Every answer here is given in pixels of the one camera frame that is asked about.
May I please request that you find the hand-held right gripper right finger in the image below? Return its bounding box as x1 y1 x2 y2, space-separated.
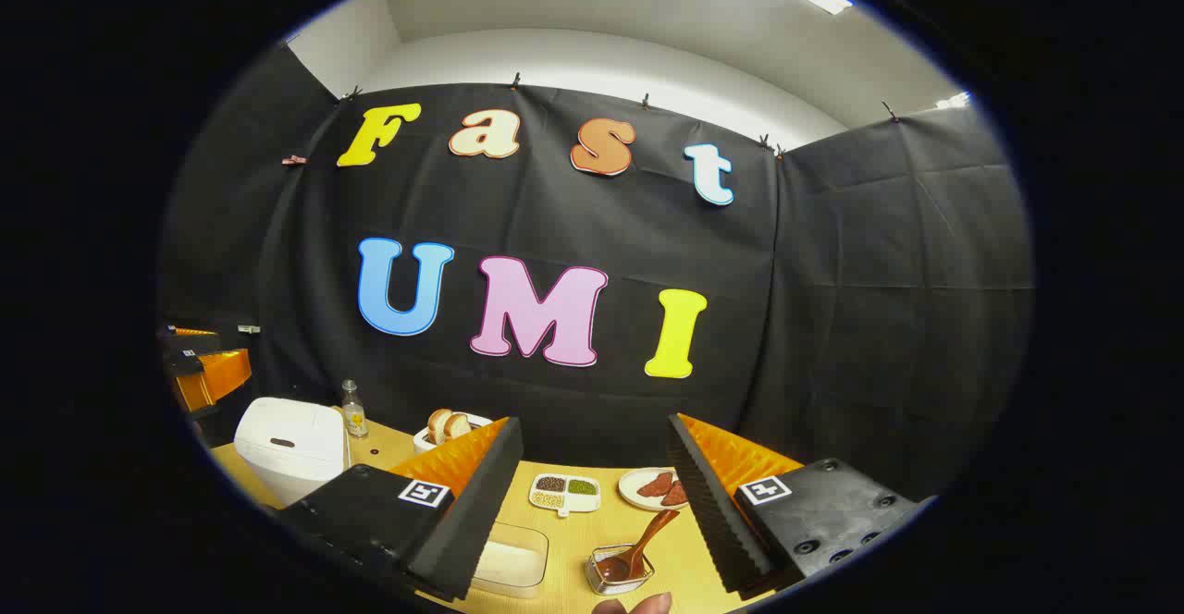
668 413 926 598

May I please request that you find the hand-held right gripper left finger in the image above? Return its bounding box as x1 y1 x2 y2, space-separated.
277 416 524 602

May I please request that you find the white rice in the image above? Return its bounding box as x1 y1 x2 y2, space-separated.
474 540 540 589

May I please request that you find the brown wooden spoon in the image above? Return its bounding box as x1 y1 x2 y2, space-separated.
599 509 681 583

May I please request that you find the white rice cooker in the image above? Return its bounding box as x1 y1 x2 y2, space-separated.
234 398 351 506

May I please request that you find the clear chopstick holder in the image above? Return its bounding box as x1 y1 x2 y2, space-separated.
586 545 656 596

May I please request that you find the clear plastic container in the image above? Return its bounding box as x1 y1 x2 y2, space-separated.
470 522 549 598

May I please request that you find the white round plate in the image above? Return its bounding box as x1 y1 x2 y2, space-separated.
618 468 690 511

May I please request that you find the white toaster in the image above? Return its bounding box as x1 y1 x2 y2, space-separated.
413 413 494 453

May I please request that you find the white divided bean dish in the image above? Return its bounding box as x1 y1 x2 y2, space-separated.
528 473 602 518

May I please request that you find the small glass bottle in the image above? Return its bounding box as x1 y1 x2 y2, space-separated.
340 379 369 439

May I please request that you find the black backdrop cloth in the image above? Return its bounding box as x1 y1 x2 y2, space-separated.
159 41 1035 504

